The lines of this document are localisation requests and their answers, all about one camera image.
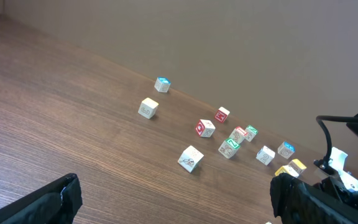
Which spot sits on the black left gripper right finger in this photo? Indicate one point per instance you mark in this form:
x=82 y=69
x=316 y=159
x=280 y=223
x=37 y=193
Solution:
x=327 y=202

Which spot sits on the blue top block right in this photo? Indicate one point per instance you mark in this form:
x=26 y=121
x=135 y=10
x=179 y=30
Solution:
x=286 y=150

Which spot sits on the yellow top block right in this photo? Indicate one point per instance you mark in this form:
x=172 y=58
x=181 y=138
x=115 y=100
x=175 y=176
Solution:
x=297 y=165

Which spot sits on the red sided block top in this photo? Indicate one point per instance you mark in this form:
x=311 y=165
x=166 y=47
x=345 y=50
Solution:
x=221 y=114

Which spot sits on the block with green side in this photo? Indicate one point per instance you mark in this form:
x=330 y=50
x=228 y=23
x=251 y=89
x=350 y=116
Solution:
x=190 y=158

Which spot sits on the green N top block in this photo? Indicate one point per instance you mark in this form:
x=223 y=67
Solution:
x=251 y=133

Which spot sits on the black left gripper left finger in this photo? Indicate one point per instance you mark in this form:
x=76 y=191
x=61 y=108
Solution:
x=56 y=202

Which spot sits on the yellow block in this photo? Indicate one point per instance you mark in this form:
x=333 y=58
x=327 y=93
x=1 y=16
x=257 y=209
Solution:
x=297 y=165
x=148 y=108

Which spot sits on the plain block number 2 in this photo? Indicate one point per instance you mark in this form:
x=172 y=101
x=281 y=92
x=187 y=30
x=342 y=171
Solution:
x=265 y=155

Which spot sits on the blue top block far left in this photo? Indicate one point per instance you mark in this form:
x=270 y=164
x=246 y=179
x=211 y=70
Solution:
x=162 y=84

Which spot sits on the block with animal drawing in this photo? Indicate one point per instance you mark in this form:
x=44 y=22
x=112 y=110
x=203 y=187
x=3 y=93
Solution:
x=288 y=170

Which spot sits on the blue block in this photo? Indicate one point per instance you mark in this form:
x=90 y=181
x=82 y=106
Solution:
x=162 y=84
x=286 y=150

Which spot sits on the yellow top block left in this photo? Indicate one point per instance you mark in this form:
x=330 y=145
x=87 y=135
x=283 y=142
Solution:
x=148 y=108

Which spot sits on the red Q side block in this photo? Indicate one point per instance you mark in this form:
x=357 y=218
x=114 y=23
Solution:
x=205 y=128

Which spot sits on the red I top block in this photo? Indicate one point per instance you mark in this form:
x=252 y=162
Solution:
x=238 y=134

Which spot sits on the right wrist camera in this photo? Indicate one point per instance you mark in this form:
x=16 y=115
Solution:
x=336 y=161

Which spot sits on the green Z top block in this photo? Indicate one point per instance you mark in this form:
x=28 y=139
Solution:
x=228 y=148

